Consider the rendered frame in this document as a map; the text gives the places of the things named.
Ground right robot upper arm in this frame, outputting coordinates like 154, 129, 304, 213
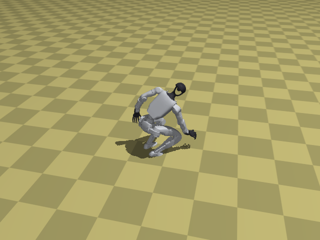
172, 104, 184, 126

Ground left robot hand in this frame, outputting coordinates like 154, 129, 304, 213
132, 109, 141, 123

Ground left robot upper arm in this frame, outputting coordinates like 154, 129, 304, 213
140, 87, 164, 102

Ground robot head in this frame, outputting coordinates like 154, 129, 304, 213
167, 82, 186, 101

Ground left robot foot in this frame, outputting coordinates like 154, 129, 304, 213
143, 142, 158, 149

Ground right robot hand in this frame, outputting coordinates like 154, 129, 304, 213
185, 129, 197, 139

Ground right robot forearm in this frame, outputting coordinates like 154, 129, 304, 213
180, 119, 189, 134

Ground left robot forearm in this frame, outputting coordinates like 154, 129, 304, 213
135, 96, 144, 113

